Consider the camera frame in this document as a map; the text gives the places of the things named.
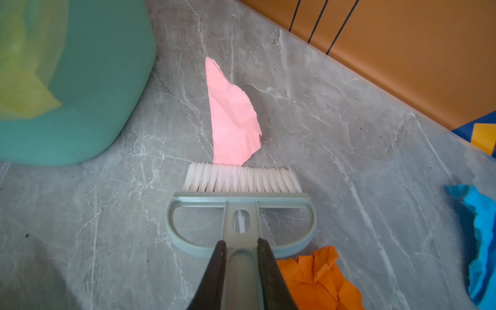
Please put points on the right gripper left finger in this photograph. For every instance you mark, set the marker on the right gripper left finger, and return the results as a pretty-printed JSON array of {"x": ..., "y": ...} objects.
[{"x": 210, "y": 290}]

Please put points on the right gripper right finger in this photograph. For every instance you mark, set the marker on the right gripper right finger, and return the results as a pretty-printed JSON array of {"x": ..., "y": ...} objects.
[{"x": 275, "y": 292}]

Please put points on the grey-blue hand brush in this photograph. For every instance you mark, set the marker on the grey-blue hand brush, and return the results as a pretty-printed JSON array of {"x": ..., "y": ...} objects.
[{"x": 241, "y": 193}]

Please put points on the large crumpled orange paper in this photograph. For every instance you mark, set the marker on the large crumpled orange paper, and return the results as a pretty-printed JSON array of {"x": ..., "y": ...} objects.
[{"x": 316, "y": 282}]

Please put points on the pink paper scrap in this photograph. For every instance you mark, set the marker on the pink paper scrap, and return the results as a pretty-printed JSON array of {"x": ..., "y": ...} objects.
[{"x": 236, "y": 130}]

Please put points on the blue paper scrap far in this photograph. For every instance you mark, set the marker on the blue paper scrap far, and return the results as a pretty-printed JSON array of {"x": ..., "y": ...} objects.
[{"x": 476, "y": 214}]

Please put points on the green plastic trash bin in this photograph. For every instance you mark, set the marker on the green plastic trash bin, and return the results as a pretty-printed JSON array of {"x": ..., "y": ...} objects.
[{"x": 108, "y": 57}]

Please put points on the clear yellow bin liner bag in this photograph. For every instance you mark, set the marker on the clear yellow bin liner bag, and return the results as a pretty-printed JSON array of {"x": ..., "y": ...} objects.
[{"x": 33, "y": 35}]

